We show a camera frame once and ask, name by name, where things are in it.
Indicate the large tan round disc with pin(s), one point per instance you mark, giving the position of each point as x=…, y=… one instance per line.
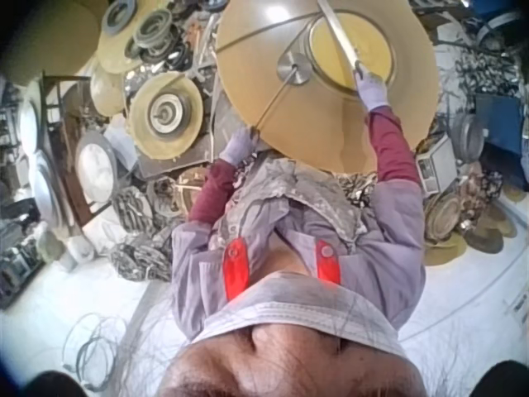
x=289, y=124

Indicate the brown wooden frame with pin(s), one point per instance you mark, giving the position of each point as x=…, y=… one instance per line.
x=68, y=165

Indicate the yellow disc with metal hub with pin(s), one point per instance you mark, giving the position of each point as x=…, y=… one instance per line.
x=165, y=116

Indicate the white bucket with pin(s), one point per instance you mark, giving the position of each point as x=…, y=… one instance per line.
x=78, y=253

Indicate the stack of large metal pans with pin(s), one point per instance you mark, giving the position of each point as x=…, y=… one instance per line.
x=39, y=178

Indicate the dark machine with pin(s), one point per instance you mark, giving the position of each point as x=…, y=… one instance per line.
x=18, y=264

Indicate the person's right hand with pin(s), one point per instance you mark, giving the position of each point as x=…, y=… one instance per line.
x=372, y=93

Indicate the heap of metal scrap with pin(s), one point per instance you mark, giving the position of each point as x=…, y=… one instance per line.
x=140, y=231

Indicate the blue crate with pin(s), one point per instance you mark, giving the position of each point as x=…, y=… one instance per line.
x=498, y=120

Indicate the small round metal plate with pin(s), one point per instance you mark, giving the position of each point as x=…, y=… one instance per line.
x=291, y=72

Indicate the white weighing scale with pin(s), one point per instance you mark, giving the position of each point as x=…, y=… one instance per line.
x=434, y=165

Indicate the heap of worn yellow discs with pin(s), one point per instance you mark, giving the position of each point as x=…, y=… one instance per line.
x=458, y=227

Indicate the grey metal pot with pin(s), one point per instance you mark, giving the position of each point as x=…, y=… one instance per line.
x=467, y=136

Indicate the long metal rod tool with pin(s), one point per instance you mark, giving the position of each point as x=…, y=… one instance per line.
x=339, y=33

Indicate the pile of yellow discs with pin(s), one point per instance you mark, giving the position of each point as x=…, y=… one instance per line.
x=111, y=58

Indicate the person's left hand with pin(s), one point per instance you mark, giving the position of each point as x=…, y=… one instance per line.
x=237, y=146

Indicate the stack of grey metal rings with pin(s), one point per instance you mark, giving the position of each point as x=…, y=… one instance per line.
x=155, y=33

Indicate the heap of shiny metal offcuts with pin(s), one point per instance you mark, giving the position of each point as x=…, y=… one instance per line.
x=483, y=70

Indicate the round white metal pan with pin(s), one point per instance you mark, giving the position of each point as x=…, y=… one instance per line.
x=96, y=167

